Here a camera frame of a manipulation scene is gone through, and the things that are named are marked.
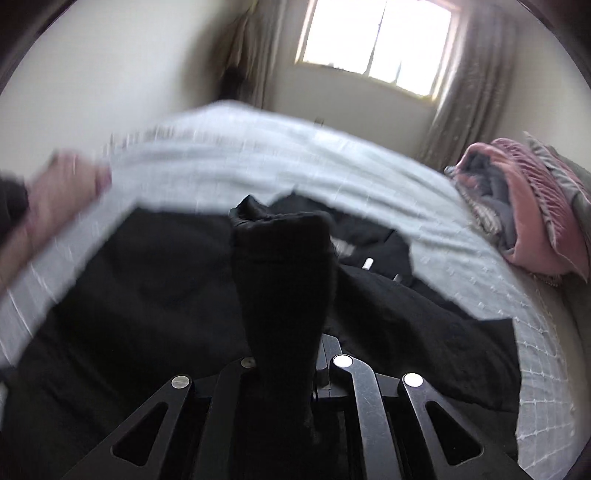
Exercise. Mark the folded pink floral quilt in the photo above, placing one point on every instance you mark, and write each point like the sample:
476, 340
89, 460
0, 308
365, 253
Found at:
68, 185

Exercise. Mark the beige curtain right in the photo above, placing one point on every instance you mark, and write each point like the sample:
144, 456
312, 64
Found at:
471, 107

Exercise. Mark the beige curtain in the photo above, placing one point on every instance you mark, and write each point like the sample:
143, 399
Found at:
250, 49
471, 107

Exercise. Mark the pink and grey bedding pile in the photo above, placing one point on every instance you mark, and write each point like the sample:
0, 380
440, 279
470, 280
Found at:
533, 206

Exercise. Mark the bright window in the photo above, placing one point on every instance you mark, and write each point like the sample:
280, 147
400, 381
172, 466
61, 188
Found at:
407, 44

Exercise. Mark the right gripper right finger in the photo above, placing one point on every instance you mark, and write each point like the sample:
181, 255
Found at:
373, 426

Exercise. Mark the black padded coat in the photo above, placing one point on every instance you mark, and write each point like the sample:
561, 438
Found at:
172, 293

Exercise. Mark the beige curtain left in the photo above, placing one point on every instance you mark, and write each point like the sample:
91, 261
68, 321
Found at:
250, 49

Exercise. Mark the grey tufted bedspread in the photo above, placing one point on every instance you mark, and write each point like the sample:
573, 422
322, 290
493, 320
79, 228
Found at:
210, 158

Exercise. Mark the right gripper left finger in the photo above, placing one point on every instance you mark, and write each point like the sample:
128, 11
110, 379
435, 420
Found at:
183, 431

